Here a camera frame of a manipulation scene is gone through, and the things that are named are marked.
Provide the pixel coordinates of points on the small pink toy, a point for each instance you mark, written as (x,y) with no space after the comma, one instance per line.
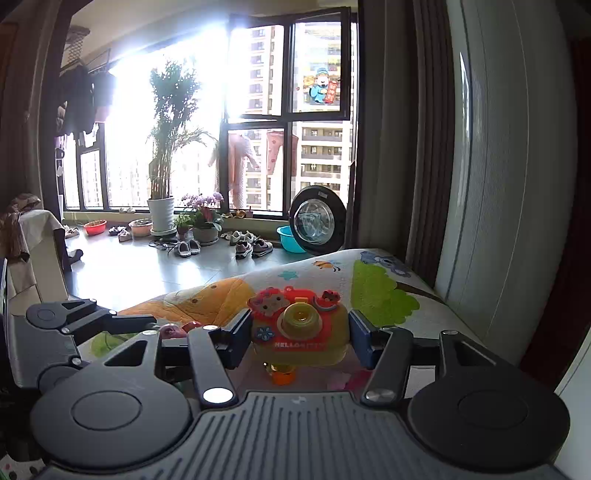
(168,331)

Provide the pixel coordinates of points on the round washing machine door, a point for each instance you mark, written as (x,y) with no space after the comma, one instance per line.
(318,221)

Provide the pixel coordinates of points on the grey sneaker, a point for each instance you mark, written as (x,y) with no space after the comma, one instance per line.
(262,247)
(243,250)

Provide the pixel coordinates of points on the grey brown curtain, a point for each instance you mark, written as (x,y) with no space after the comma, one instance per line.
(406,138)

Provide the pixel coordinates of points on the grey slipper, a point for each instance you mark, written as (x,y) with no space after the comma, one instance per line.
(183,249)
(195,247)

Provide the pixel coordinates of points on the red plastic basin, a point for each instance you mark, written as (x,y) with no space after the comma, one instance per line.
(95,227)

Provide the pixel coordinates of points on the hanging pink pants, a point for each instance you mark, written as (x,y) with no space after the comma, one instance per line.
(242,166)

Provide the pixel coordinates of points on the hanging dark clothes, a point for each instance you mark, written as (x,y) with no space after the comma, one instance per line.
(78,106)

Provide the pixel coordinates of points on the printed quilted desktop mat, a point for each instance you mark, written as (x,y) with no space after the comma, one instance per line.
(392,295)

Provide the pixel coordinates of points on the pale pink basin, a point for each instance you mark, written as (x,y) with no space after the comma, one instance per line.
(140,227)

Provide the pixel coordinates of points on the white sneaker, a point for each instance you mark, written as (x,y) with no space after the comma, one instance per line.
(236,237)
(249,236)

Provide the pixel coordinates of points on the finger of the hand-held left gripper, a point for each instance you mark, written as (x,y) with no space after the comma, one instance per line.
(120,323)

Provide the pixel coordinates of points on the small yellow sill ornament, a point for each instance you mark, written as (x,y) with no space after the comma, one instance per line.
(239,213)

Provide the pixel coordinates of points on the small green potted plant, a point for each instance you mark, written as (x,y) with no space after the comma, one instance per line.
(182,226)

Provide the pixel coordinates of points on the cartoon window sticker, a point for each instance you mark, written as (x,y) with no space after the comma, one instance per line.
(321,86)

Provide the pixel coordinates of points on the chair with draped cloth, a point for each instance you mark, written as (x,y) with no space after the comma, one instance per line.
(27,249)

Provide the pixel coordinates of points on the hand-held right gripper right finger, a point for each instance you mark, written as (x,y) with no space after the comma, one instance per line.
(362,341)

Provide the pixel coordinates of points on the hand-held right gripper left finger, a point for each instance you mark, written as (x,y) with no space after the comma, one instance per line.
(240,339)

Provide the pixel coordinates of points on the tall plant in white pot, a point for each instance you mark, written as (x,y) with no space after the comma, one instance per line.
(161,212)

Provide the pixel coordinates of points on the blue plastic basin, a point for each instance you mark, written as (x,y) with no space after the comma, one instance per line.
(290,240)

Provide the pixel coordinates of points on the black window frame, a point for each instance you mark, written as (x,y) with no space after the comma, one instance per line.
(288,120)

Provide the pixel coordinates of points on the potted pink orchid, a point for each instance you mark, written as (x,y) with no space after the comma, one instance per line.
(205,221)

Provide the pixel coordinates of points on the red yellow toy camera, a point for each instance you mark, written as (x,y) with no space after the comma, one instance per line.
(300,337)

